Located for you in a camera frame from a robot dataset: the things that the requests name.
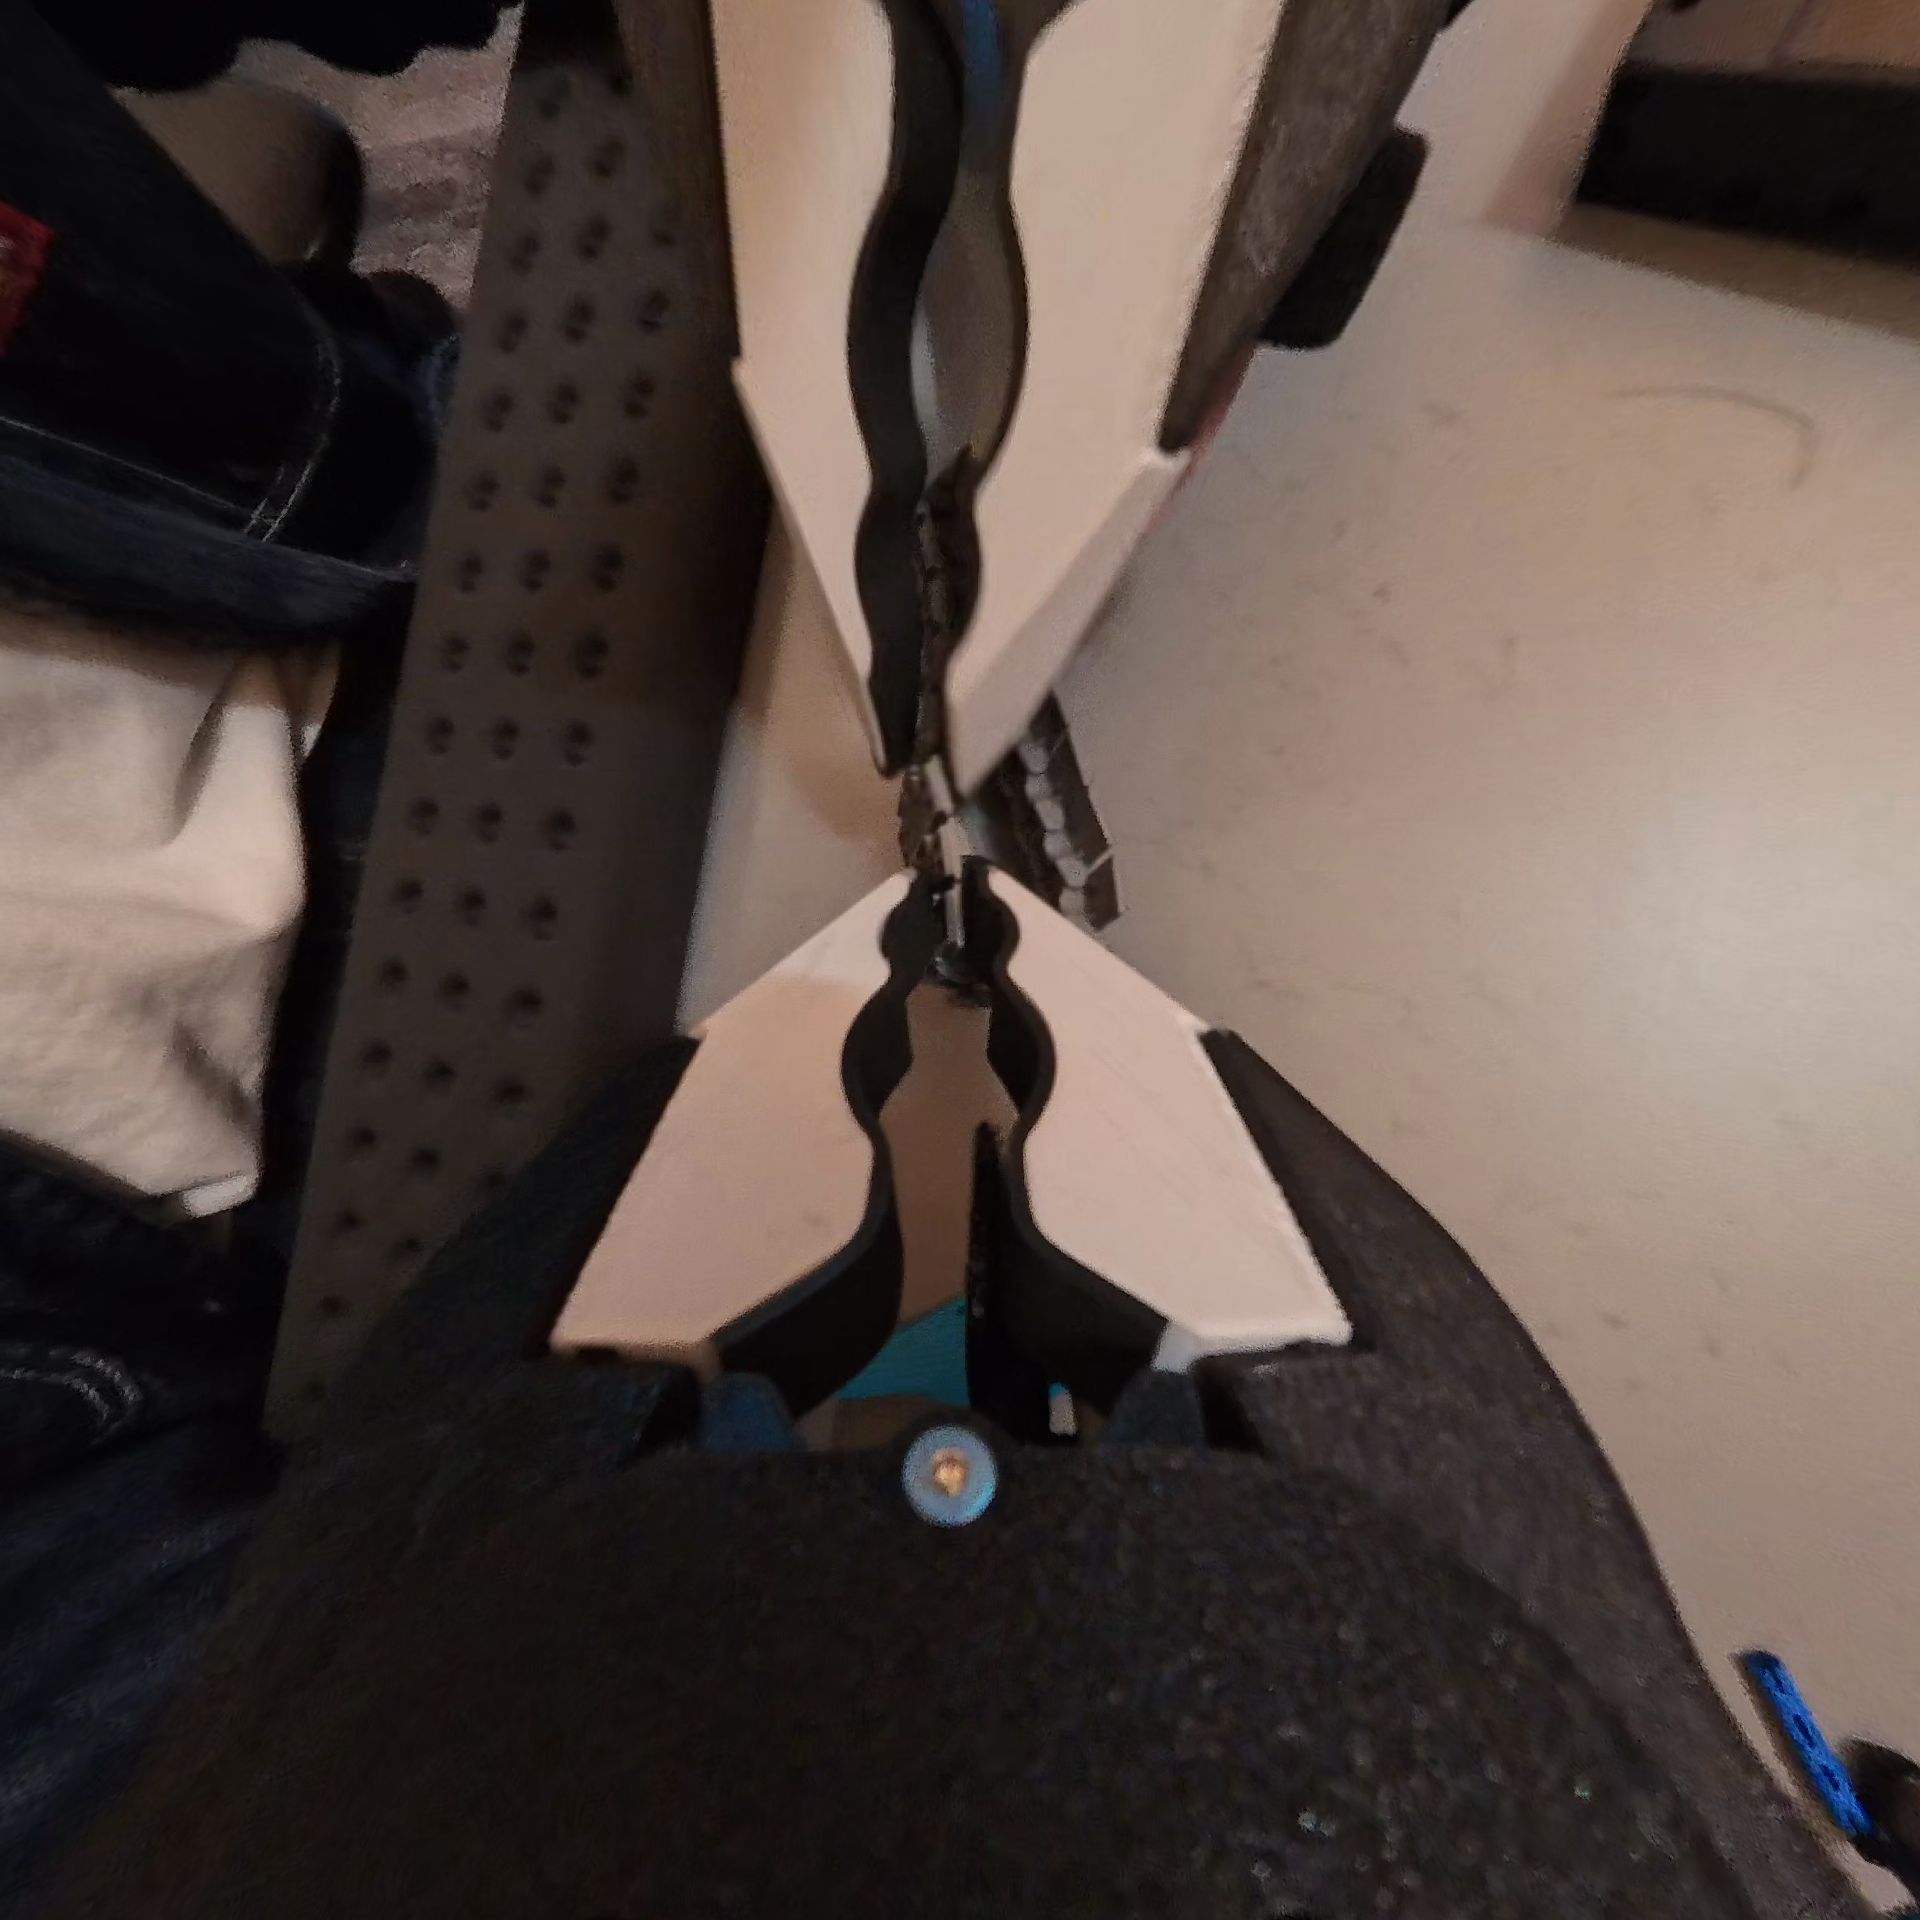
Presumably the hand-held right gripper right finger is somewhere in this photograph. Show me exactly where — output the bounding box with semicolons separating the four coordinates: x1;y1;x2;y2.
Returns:
961;856;1353;1373

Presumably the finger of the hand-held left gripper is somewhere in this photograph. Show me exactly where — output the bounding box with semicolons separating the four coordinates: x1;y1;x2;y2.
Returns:
931;0;1297;799
705;0;923;775

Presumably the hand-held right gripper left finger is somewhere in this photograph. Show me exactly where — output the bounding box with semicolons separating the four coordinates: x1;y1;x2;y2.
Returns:
549;872;939;1373

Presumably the grey toy track belt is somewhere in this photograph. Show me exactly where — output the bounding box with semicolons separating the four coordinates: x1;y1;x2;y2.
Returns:
892;450;1130;992

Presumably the black motor battery block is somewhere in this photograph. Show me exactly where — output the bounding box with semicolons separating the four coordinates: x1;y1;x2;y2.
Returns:
1569;0;1920;243

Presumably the blue brick separator tool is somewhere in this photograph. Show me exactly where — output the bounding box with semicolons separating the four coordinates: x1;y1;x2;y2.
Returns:
833;1295;977;1407

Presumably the black dimpled pad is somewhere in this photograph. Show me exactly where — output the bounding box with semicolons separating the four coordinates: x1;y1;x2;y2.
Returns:
262;0;770;1444

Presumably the person's denim jacket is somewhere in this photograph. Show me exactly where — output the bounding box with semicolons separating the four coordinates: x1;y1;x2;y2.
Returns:
0;0;459;1920

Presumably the dark blue toy beam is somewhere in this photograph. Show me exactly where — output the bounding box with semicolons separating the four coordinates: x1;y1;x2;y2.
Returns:
1738;1651;1881;1843

